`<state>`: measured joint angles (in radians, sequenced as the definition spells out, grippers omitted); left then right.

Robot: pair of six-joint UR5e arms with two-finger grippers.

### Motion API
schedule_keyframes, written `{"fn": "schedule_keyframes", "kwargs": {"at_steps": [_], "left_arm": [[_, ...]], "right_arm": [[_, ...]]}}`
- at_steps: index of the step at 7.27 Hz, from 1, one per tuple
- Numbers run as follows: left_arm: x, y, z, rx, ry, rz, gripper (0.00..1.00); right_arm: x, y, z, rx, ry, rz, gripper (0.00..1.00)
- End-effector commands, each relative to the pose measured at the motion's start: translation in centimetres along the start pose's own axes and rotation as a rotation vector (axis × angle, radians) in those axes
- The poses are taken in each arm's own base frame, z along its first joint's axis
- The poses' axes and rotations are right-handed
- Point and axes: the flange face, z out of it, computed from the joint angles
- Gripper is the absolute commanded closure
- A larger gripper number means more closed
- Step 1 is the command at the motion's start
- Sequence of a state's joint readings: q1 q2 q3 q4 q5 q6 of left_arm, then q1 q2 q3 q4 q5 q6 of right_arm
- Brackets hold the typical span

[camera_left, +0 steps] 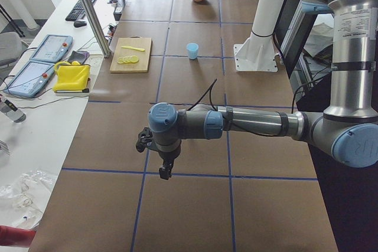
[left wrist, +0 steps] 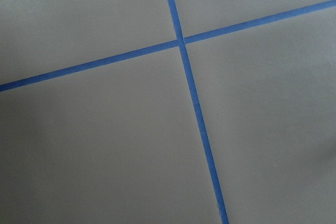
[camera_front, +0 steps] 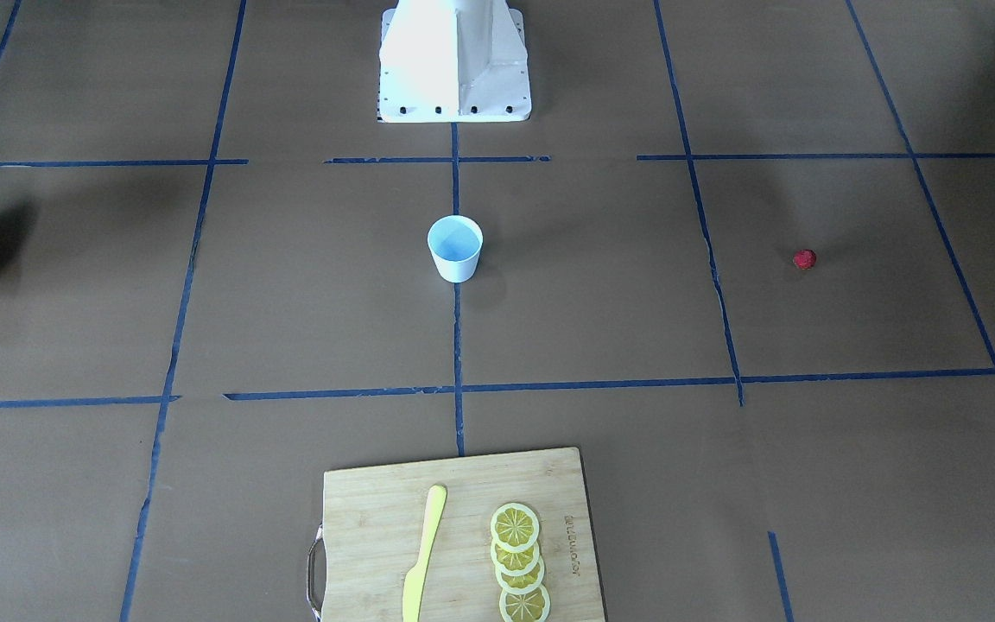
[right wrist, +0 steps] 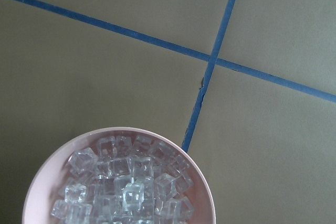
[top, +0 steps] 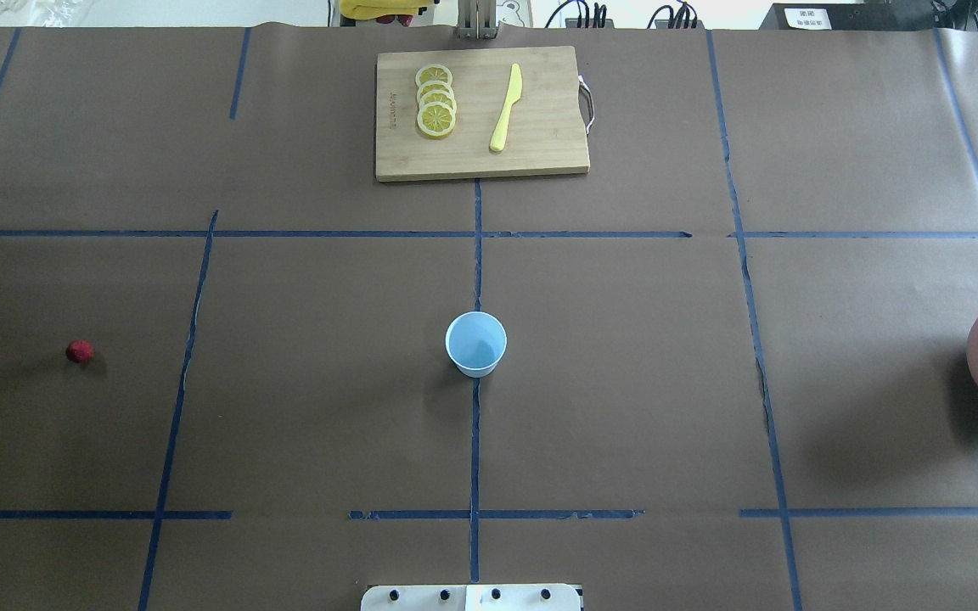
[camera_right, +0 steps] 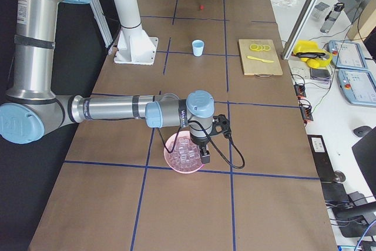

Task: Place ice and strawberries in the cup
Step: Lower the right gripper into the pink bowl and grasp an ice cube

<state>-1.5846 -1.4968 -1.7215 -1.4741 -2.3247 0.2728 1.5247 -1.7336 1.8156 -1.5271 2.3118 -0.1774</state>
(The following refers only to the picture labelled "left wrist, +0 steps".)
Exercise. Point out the blue tape grid lines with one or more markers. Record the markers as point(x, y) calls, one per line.
point(180, 42)

